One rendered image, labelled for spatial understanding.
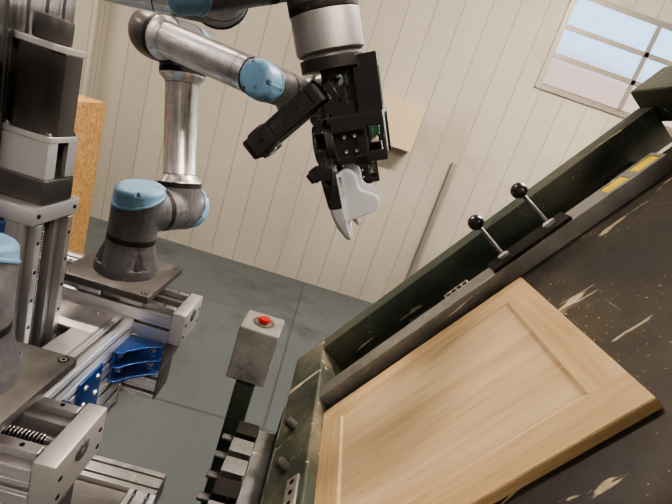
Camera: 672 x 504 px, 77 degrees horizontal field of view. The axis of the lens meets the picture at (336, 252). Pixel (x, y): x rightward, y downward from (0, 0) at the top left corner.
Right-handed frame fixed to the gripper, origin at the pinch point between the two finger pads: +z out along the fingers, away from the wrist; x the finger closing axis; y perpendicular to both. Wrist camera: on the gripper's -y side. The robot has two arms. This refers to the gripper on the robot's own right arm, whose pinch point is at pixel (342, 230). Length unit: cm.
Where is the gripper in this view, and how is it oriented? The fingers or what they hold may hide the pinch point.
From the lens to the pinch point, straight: 54.4
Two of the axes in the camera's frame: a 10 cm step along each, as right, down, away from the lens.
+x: 1.7, -3.7, 9.1
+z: 1.7, 9.3, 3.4
